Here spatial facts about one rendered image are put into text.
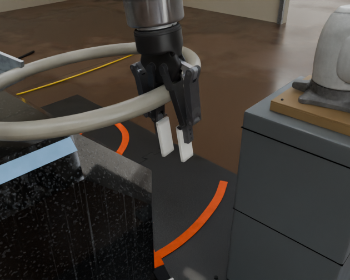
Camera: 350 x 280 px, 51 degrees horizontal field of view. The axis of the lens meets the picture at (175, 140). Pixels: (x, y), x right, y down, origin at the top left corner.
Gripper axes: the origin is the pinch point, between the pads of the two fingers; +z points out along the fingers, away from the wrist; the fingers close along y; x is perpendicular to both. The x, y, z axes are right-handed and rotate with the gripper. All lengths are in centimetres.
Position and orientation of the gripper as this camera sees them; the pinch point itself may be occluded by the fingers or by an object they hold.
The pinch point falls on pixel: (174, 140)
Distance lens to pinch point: 66.7
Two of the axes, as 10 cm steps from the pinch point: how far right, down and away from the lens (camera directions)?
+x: -6.1, 4.4, -6.6
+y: -7.8, -1.9, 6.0
